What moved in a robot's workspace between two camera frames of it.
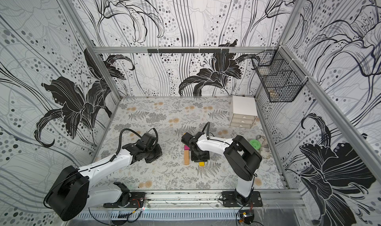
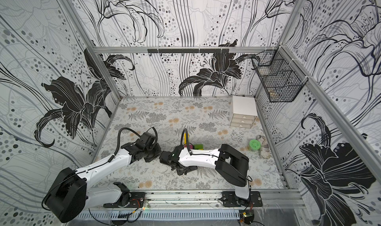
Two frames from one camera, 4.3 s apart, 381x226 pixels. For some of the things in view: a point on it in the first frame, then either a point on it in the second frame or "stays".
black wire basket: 281,77 stays
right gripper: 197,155 → 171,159
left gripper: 159,153 stays
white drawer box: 244,111 stays
